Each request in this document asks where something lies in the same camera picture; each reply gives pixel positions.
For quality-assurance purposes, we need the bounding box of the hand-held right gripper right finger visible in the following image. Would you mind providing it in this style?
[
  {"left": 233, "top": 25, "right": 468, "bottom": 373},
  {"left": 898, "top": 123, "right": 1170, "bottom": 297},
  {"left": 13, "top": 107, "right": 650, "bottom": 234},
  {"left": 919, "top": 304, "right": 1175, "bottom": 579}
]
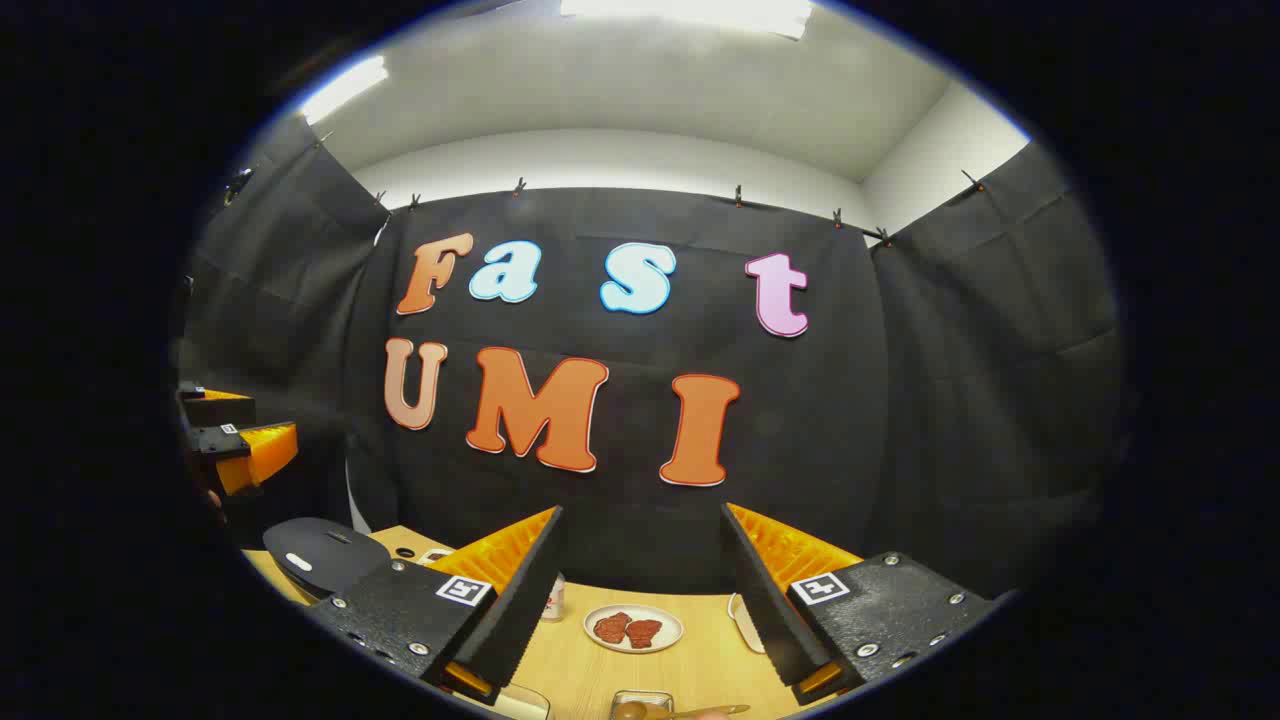
[{"left": 720, "top": 502, "right": 1001, "bottom": 707}]

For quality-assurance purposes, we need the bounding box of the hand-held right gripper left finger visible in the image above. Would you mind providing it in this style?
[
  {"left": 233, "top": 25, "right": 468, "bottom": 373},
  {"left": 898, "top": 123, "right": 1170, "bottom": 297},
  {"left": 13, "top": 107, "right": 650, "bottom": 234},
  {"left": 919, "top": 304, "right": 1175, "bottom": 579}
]
[{"left": 305, "top": 505, "right": 564, "bottom": 706}]

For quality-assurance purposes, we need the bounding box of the dark grey rice cooker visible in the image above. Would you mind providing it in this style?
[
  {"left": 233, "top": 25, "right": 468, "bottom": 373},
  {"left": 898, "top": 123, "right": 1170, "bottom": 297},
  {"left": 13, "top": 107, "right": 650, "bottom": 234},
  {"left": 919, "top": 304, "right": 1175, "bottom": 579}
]
[{"left": 262, "top": 517, "right": 393, "bottom": 601}]

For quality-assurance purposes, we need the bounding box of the wire metal chopstick holder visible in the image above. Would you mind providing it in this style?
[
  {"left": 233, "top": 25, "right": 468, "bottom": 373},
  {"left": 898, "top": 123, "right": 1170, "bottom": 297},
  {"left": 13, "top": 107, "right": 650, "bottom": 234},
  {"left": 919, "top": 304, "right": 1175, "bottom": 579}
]
[{"left": 610, "top": 690, "right": 674, "bottom": 720}]

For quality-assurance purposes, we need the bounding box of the wooden spoon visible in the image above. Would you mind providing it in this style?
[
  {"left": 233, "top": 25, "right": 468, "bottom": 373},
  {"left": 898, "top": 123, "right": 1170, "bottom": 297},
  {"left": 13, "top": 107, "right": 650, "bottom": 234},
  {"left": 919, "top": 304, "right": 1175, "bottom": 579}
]
[{"left": 612, "top": 700, "right": 751, "bottom": 720}]

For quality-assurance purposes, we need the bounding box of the white toaster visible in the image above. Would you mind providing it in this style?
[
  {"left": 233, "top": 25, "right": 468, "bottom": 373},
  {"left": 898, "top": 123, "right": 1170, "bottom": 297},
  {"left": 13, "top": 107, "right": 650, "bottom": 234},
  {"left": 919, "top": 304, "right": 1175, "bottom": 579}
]
[{"left": 727, "top": 592, "right": 769, "bottom": 655}]

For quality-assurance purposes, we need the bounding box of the clear glass container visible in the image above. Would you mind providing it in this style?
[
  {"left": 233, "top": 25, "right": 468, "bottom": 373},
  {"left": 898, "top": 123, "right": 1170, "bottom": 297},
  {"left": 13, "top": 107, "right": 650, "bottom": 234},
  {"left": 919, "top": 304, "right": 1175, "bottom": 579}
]
[{"left": 495, "top": 683, "right": 553, "bottom": 720}]

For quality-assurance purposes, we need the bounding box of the white round plate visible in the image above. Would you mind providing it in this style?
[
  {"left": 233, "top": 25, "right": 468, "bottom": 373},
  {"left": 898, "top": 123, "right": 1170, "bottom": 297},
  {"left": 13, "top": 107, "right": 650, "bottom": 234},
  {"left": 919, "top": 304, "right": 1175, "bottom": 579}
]
[{"left": 583, "top": 604, "right": 684, "bottom": 655}]

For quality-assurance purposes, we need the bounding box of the black backdrop cloth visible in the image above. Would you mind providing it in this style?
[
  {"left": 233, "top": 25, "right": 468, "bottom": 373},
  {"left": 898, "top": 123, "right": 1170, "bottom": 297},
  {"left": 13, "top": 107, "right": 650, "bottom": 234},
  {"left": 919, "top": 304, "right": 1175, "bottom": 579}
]
[{"left": 175, "top": 115, "right": 1126, "bottom": 601}]

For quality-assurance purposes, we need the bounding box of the ceiling light panel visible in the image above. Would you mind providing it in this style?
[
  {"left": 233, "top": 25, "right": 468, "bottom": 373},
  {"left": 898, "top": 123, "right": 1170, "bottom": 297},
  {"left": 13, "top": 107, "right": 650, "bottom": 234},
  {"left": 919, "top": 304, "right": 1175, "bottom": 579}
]
[
  {"left": 560, "top": 0, "right": 813, "bottom": 39},
  {"left": 300, "top": 55, "right": 389, "bottom": 126}
]

